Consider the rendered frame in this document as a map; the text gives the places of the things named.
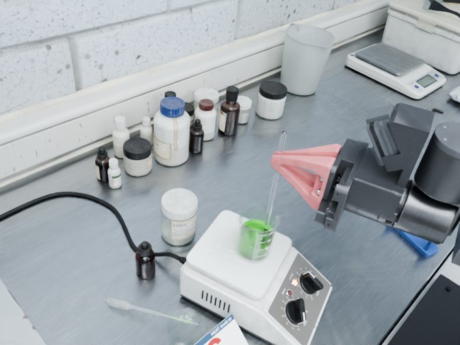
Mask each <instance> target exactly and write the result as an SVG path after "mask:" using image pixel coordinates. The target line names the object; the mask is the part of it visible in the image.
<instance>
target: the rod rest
mask: <svg viewBox="0 0 460 345"><path fill-rule="evenodd" d="M395 230H396V231H397V232H398V233H399V234H401V236H402V237H404V239H406V241H408V243H410V244H411V245H412V246H413V247H414V248H415V249H416V250H417V251H418V252H419V253H420V254H421V255H423V256H424V257H425V258H427V257H429V256H431V255H433V254H435V253H437V252H438V250H439V247H438V246H437V244H435V243H432V242H429V241H427V240H424V239H422V238H419V237H416V236H414V235H411V234H408V233H405V232H403V231H400V230H397V229H395Z"/></svg>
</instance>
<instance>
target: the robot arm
mask: <svg viewBox="0 0 460 345"><path fill-rule="evenodd" d="M434 115H435V113H434V112H432V111H428V110H424V109H422V108H418V107H414V106H412V105H407V104H404V103H397V104H396V105H395V106H393V104H391V105H386V106H383V107H379V108H376V109H373V110H370V111H369V113H368V115H367V117H366V122H367V124H366V130H367V132H368V135H369V137H370V140H371V142H372V145H373V146H372V148H368V146H369V143H368V142H364V141H362V140H358V141H357V140H353V139H350V138H347V139H346V141H345V143H344V146H342V145H340V144H330V145H326V146H318V147H313V148H308V149H300V150H291V151H283V154H282V155H278V151H275V152H274V155H272V157H271V161H270V165H271V166H272V167H273V168H274V169H275V170H276V171H277V172H279V173H280V174H281V175H282V176H283V177H284V178H286V179H287V180H288V181H289V182H290V183H291V184H292V185H293V186H294V188H295V189H296V190H297V191H298V193H299V194H300V195H301V196H302V197H303V198H304V199H305V200H306V201H307V203H308V204H309V205H310V206H311V207H312V209H315V210H317V212H316V217H315V220H314V222H316V223H319V224H321V225H324V226H323V227H324V228H325V229H328V230H330V231H333V232H335V230H336V229H337V226H338V224H339V221H340V219H341V217H342V214H343V212H344V210H346V211H348V212H352V213H354V214H357V215H359V216H363V217H364V218H368V219H370V220H373V221H376V222H379V223H381V224H383V225H387V226H389V227H391V226H392V228H395V229H397V230H400V231H403V232H405V233H408V234H411V235H414V236H416V237H419V238H422V239H424V240H427V241H429V242H432V243H435V244H443V243H444V241H445V239H446V238H447V236H448V235H452V233H453V231H454V230H455V228H456V226H457V225H458V223H459V228H458V232H457V237H456V241H455V247H454V251H453V254H452V261H451V263H453V264H455V265H458V266H460V123H456V122H447V123H441V124H439V125H438V126H436V128H435V131H434V132H433V135H432V137H431V139H430V141H429V144H428V146H427V148H426V150H425V152H424V155H423V156H422V159H421V161H420V163H419V166H418V168H417V170H416V173H415V175H414V180H411V179H410V176H411V174H412V171H413V169H414V167H415V165H416V162H417V160H418V158H419V156H420V154H421V152H422V149H423V147H424V145H425V142H426V140H427V138H428V136H429V134H430V131H431V126H432V123H433V118H434ZM299 167H301V168H299ZM302 168H305V169H308V170H313V171H314V172H315V173H316V174H317V175H315V174H313V173H311V172H308V171H306V170H303V169H302ZM393 222H394V223H393ZM392 224H393V225H392Z"/></svg>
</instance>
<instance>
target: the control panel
mask: <svg viewBox="0 0 460 345"><path fill-rule="evenodd" d="M308 271H311V272H312V273H313V274H314V275H315V276H316V277H317V279H318V280H319V281H320V282H321V283H322V284H323V286H324V287H323V289H321V290H318V291H317V292H316V293H314V294H308V293H306V292H305V291H304V290H303V289H302V287H301V284H300V277H301V275H302V274H303V273H304V272H308ZM293 280H296V281H297V285H294V284H293ZM330 287H331V284H330V283H329V282H328V281H327V280H326V279H325V278H324V277H323V276H322V275H321V274H319V273H318V272H317V271H316V270H315V269H314V268H313V267H312V266H311V265H310V264H309V263H308V262H307V261H306V260H305V259H304V258H303V257H302V256H301V255H300V254H299V253H298V254H297V256H296V258H295V259H294V261H293V263H292V265H291V267H290V269H289V271H288V273H287V275H286V277H285V278H284V280H283V283H282V284H281V287H280V288H279V291H278V292H277V295H276V296H275V298H274V300H273V302H272V304H271V306H270V308H269V310H268V313H269V314H270V315H271V316H272V317H273V318H274V319H275V320H276V321H277V322H278V323H279V324H280V325H281V326H282V327H283V328H284V329H285V330H286V331H287V332H289V333H290V334H291V335H292V336H293V337H294V338H295V339H296V340H297V341H298V342H299V343H300V344H301V345H307V344H308V341H309V339H310V337H311V334H312V332H313V329H314V327H315V325H316V322H317V319H318V316H319V315H320V312H321V309H322V306H323V305H324V302H325V300H326V297H327V294H328V293H329V290H330ZM288 290H291V291H292V295H291V296H290V295H289V294H288ZM299 298H303V300H304V302H305V314H306V321H305V322H304V323H302V324H293V323H291V322H290V321H289V319H288V317H287V315H286V312H285V308H286V305H287V304H288V303H289V302H290V301H295V300H296V299H299Z"/></svg>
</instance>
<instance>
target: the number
mask: <svg viewBox="0 0 460 345"><path fill-rule="evenodd" d="M204 345H246V343H245V341H244V339H243V337H242V335H241V334H240V332H239V330H238V328H237V326H236V324H235V322H234V321H233V320H232V321H231V322H230V323H229V324H228V325H227V326H226V327H225V328H223V329H222V330H221V331H220V332H218V333H217V334H216V335H215V336H213V338H212V339H210V340H209V341H208V342H207V343H206V344H204Z"/></svg>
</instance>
